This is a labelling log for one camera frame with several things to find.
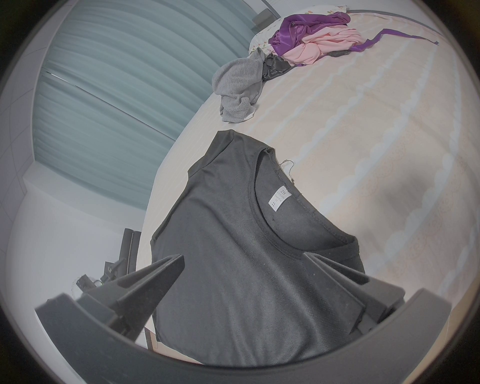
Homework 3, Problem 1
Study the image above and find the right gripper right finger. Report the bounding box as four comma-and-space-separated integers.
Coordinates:
302, 252, 406, 336

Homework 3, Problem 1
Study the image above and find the pink garment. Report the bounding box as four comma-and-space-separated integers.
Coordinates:
281, 26, 366, 66

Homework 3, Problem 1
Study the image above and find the purple garment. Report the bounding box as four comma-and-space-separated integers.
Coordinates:
268, 11, 440, 55

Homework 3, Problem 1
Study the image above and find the blue-green curtain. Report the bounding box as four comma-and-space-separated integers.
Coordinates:
41, 0, 263, 141
32, 71, 177, 211

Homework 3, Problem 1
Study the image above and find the black chest of drawers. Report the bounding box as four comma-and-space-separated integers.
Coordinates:
99, 229, 142, 286

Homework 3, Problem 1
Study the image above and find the bed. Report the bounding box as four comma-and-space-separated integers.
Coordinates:
140, 7, 469, 361

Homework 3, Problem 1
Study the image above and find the black T-shirt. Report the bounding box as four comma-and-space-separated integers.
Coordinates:
150, 129, 366, 366

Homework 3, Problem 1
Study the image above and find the black shiny garment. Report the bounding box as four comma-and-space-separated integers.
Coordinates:
260, 52, 295, 81

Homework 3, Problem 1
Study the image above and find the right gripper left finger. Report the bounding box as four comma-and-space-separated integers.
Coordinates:
77, 254, 186, 334

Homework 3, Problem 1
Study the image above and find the white printed pillow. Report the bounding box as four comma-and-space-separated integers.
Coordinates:
248, 4, 349, 55

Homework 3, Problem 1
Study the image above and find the grey garment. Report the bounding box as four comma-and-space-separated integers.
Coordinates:
212, 48, 267, 124

